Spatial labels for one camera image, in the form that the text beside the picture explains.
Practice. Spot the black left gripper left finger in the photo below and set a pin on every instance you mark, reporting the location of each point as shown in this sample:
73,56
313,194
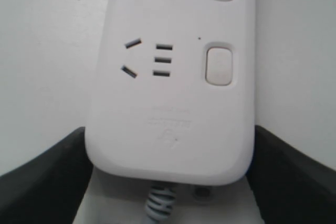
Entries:
50,187

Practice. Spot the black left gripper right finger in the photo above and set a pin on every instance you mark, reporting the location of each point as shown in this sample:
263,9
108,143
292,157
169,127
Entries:
289,186

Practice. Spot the white five-socket power strip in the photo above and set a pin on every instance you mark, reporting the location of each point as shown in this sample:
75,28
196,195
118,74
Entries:
173,97

